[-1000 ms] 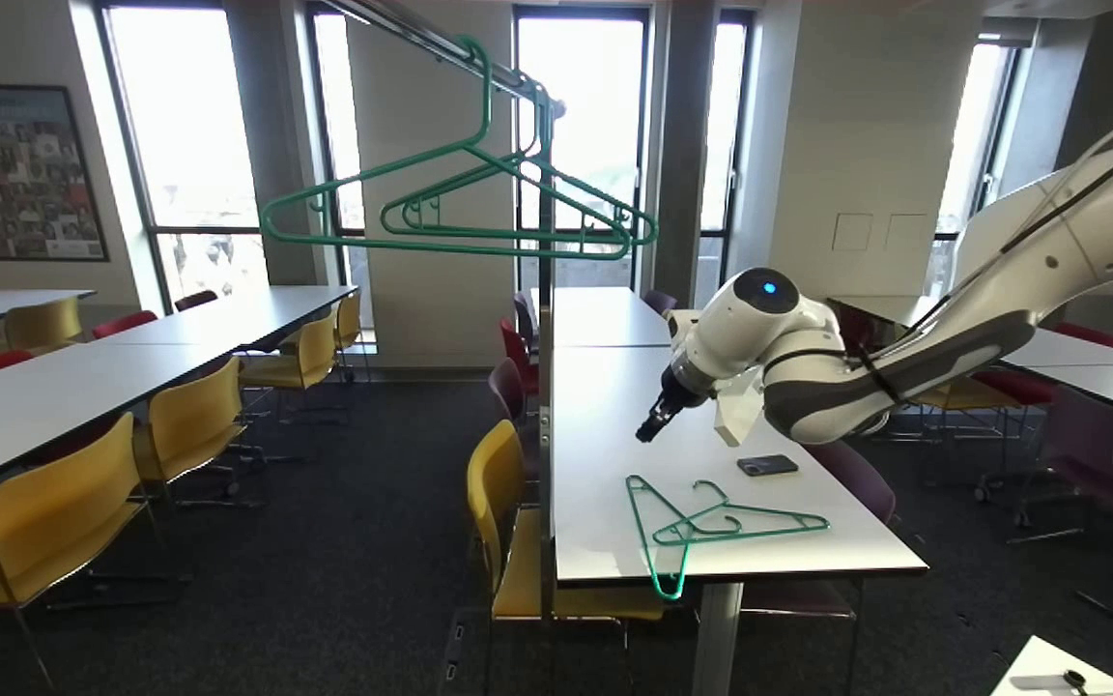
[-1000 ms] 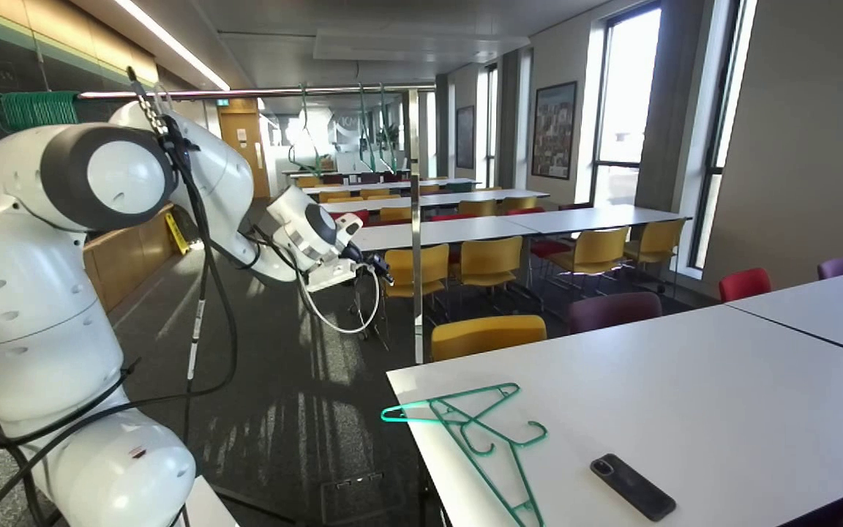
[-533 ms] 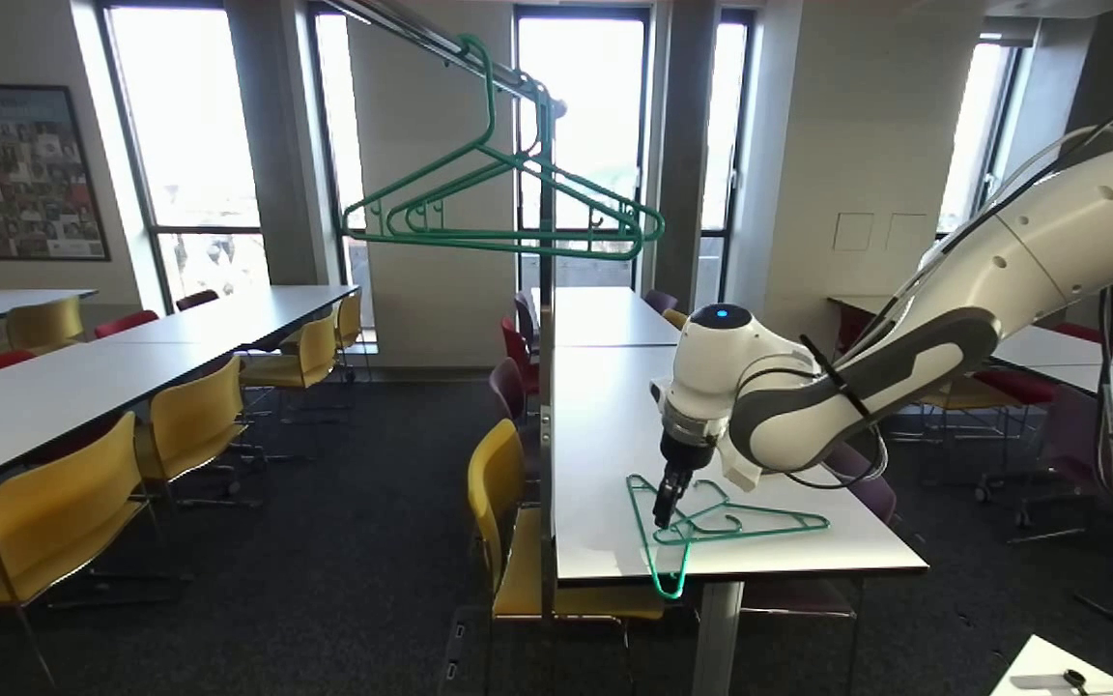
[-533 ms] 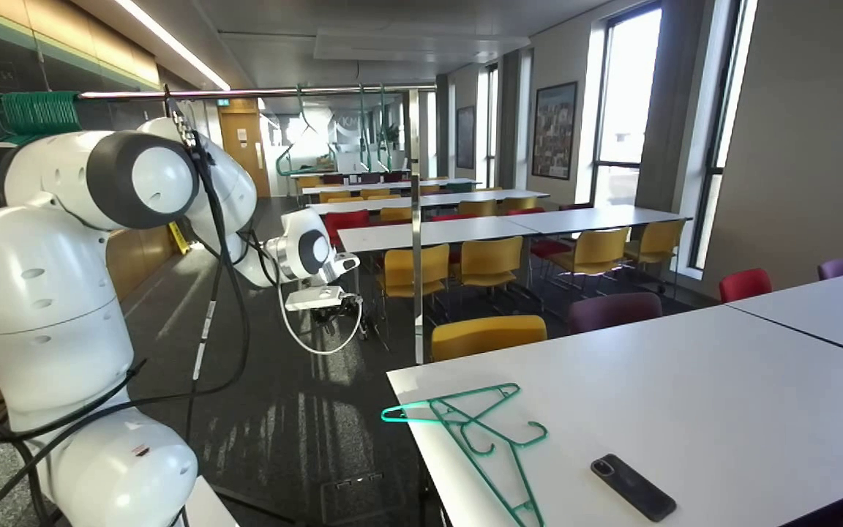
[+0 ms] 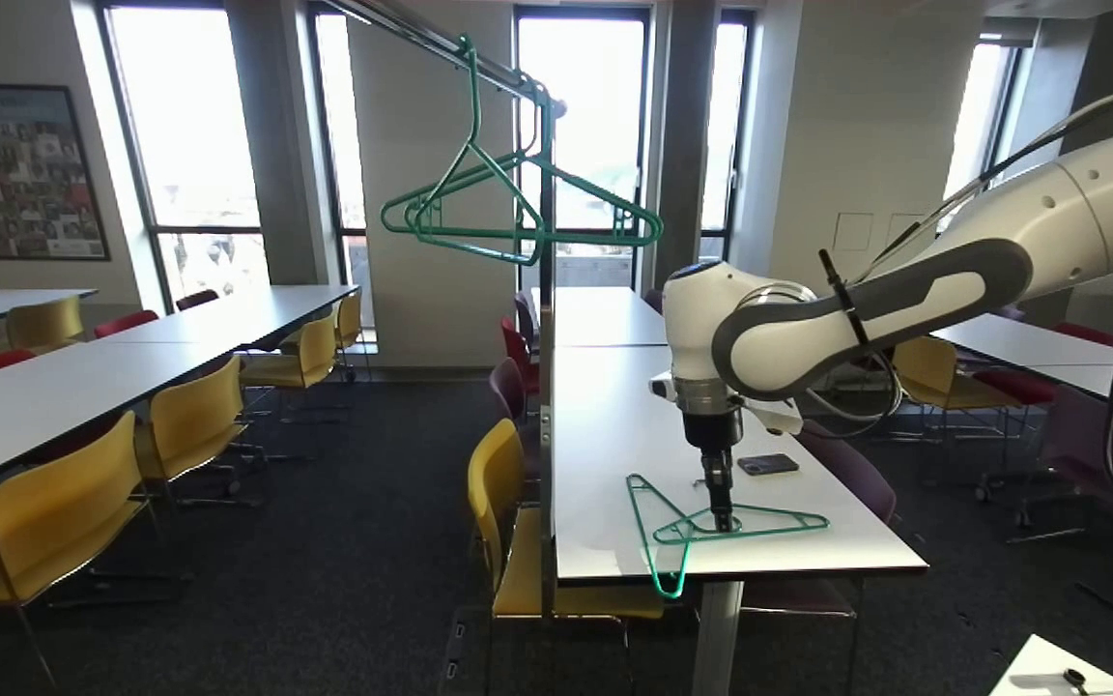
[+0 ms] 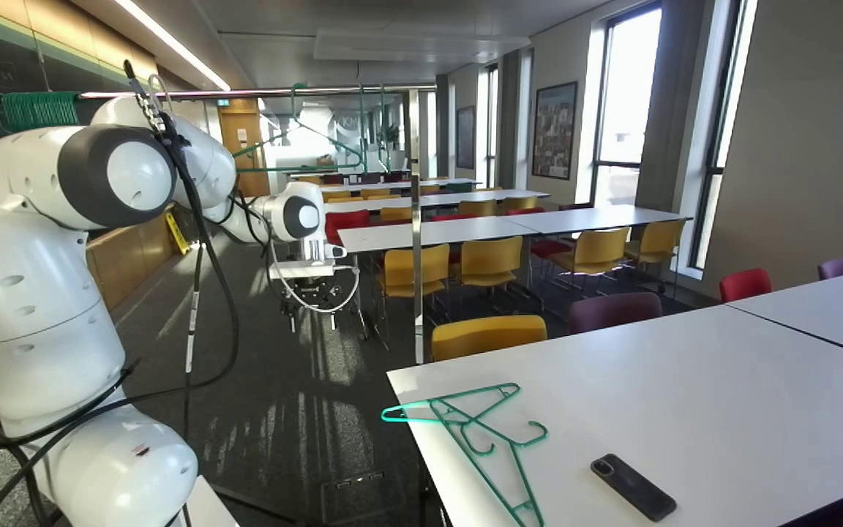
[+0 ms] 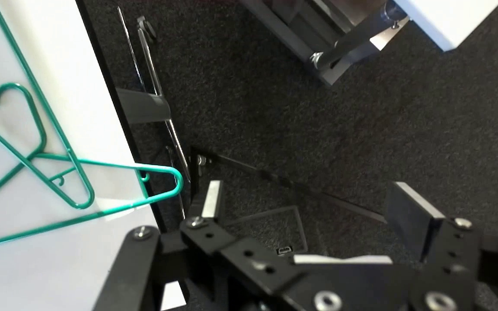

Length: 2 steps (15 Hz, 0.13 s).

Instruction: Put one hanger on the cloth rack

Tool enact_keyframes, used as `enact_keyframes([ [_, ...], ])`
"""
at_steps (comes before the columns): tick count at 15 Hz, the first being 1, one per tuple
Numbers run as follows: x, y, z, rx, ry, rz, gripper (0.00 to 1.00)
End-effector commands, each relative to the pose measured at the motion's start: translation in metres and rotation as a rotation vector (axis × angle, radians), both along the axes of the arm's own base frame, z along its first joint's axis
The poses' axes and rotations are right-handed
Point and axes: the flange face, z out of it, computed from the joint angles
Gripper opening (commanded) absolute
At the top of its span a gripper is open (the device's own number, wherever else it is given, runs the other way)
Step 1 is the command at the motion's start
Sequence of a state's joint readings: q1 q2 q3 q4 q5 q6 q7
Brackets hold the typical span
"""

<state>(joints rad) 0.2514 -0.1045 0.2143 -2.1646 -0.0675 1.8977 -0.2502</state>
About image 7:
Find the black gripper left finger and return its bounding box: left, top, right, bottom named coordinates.
left=91, top=178, right=304, bottom=311

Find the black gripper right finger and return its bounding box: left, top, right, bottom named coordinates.
left=382, top=180, right=498, bottom=311

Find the green clothes hanger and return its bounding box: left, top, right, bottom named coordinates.
left=0, top=151, right=185, bottom=253
left=0, top=0, right=97, bottom=211

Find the black metal stand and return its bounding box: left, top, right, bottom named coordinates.
left=238, top=0, right=413, bottom=88

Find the white small platform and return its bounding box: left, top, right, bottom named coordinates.
left=394, top=0, right=498, bottom=54

